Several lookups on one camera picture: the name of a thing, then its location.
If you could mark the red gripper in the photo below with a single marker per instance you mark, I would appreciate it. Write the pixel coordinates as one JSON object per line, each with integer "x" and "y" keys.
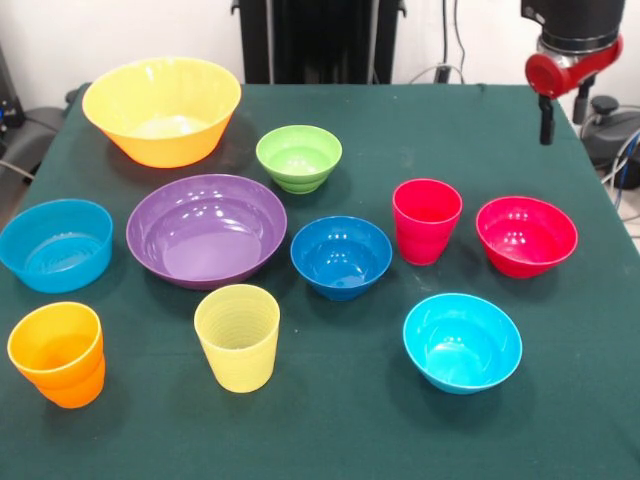
{"x": 546, "y": 75}

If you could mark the red-pink bowl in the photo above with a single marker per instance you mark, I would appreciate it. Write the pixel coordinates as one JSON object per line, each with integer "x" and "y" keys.
{"x": 525, "y": 245}

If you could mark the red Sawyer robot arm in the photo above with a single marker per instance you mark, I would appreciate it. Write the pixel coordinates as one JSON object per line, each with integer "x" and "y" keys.
{"x": 575, "y": 25}

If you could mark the red-pink cup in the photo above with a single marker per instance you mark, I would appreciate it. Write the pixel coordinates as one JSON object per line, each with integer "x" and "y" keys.
{"x": 425, "y": 240}

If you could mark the cyan bowl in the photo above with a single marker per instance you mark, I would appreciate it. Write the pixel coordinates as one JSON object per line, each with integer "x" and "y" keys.
{"x": 460, "y": 350}

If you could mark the dark blue bowl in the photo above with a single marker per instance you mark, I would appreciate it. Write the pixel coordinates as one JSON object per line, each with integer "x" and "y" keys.
{"x": 340, "y": 260}

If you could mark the green bowl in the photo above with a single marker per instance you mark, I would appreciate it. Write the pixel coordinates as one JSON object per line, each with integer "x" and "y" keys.
{"x": 299, "y": 160}

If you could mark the large purple bowl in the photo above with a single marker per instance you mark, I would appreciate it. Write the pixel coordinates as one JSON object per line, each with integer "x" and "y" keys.
{"x": 205, "y": 240}

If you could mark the dark green tablecloth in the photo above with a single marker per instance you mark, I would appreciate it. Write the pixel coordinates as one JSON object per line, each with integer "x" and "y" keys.
{"x": 350, "y": 440}

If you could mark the yellow-green cup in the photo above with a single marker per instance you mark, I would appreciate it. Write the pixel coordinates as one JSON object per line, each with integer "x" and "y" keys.
{"x": 237, "y": 360}

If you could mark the large orange bowl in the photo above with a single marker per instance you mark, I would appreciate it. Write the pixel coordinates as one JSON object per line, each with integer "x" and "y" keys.
{"x": 150, "y": 100}

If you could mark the blue ribbed bowl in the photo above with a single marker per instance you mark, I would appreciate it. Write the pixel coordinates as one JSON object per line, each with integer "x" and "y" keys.
{"x": 55, "y": 260}

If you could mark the black device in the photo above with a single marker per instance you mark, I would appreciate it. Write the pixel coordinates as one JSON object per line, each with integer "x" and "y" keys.
{"x": 10, "y": 110}

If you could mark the orange cup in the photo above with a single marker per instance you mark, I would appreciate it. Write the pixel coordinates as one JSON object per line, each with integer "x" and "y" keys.
{"x": 60, "y": 380}

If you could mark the grey pedestal foot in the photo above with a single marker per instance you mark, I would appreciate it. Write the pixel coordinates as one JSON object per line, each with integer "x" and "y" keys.
{"x": 615, "y": 130}
{"x": 35, "y": 130}

